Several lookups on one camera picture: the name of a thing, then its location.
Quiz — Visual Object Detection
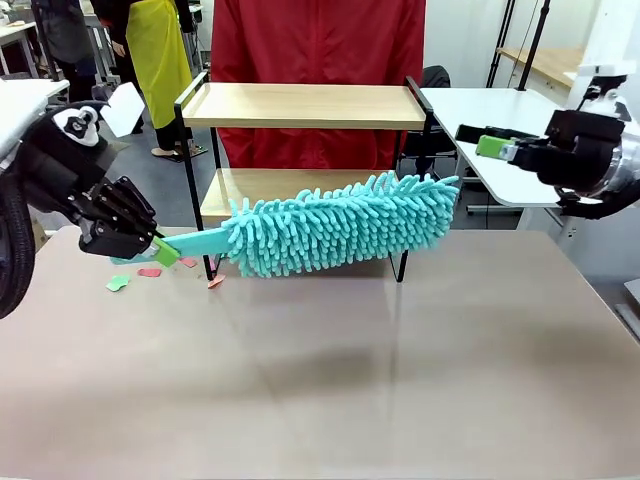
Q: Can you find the light wooden desk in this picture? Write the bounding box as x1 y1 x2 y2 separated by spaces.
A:
496 46 587 92

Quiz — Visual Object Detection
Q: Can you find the person in yellow apron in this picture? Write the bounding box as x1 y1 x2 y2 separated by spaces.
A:
92 0 196 164

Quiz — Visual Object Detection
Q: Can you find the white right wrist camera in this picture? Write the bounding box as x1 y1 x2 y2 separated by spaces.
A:
577 62 632 114

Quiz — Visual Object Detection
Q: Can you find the black office chair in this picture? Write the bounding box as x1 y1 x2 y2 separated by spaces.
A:
399 63 460 189

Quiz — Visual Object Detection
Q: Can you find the black right arm cable sleeve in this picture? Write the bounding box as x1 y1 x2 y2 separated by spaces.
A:
553 185 640 221

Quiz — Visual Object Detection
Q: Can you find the small white table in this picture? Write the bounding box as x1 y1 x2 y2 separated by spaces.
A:
0 77 71 151

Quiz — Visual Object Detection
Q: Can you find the person in dark clothes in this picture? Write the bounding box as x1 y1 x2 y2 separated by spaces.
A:
30 0 104 109

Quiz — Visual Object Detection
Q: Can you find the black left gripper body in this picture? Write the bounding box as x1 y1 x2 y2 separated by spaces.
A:
18 102 119 229

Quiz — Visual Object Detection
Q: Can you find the two-tier wooden shelf black frame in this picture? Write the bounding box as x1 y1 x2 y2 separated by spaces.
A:
174 71 444 284

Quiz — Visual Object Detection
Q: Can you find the teal microfiber duster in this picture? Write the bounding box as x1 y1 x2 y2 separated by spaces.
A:
108 169 461 280

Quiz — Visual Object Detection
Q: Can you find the white background desk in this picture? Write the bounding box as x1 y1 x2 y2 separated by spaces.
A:
0 19 40 76

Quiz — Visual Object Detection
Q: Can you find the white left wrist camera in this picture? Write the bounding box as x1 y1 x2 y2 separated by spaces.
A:
52 82 147 149

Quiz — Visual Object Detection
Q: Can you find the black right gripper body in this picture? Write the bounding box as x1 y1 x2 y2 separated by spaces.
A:
543 108 627 190

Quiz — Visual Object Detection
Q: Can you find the black stand pole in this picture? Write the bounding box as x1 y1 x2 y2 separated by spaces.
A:
516 0 552 92

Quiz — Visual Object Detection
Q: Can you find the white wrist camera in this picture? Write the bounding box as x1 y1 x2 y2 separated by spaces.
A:
577 62 632 114
52 82 147 149

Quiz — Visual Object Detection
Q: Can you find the black arm cable sleeve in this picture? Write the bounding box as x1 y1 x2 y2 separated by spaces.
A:
553 185 640 221
0 182 37 321

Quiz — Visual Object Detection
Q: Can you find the black tripod stand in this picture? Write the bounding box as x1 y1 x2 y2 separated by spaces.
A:
487 0 517 89

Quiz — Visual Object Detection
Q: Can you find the person in red jacket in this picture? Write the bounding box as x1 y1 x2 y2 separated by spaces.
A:
209 0 426 171

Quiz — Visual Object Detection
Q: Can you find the large white table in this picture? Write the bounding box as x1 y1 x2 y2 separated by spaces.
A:
418 85 640 232

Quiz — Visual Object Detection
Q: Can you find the black left arm cable sleeve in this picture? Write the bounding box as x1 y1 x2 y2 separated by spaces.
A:
0 182 37 321

